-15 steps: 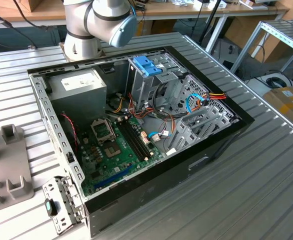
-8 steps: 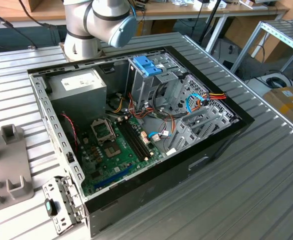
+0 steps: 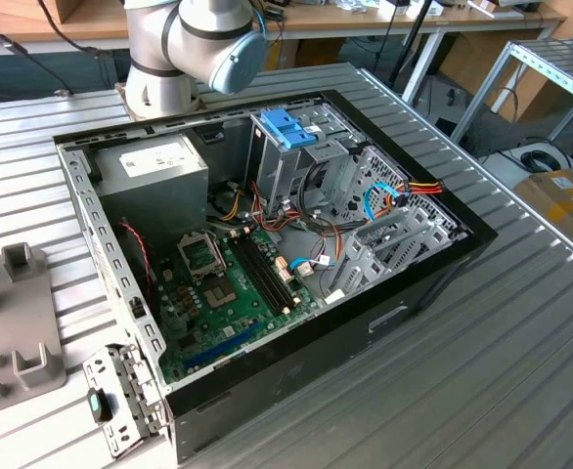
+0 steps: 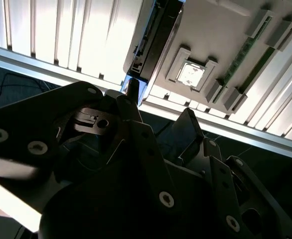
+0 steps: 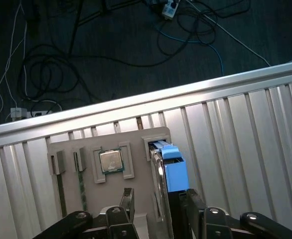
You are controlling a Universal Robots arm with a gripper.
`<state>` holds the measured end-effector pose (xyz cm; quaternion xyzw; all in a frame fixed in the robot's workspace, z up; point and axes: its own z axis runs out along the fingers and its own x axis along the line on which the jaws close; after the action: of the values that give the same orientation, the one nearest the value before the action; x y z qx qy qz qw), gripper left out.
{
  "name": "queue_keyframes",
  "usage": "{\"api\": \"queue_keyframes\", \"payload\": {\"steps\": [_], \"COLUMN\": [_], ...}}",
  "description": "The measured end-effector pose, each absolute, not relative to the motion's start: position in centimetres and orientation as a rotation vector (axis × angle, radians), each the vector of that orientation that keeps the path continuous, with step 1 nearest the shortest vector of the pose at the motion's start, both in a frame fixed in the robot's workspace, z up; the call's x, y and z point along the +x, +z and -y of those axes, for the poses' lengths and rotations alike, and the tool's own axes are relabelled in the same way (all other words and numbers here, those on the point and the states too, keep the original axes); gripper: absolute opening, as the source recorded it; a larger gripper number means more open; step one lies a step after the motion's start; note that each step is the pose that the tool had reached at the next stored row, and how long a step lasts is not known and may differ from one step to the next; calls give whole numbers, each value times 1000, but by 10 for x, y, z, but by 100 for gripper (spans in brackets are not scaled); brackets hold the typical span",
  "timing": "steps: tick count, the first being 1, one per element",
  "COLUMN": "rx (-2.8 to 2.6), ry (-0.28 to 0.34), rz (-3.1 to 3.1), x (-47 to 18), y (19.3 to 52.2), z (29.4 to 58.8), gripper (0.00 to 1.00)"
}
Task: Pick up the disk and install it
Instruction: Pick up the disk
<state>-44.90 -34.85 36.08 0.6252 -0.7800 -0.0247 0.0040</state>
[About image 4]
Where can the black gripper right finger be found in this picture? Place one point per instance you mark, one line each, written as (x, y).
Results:
(212, 159)

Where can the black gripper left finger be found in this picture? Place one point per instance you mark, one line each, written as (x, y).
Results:
(36, 119)

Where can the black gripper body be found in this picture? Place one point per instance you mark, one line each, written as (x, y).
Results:
(106, 211)

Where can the hard disk with blue carrier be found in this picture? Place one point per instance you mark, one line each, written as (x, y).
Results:
(158, 37)

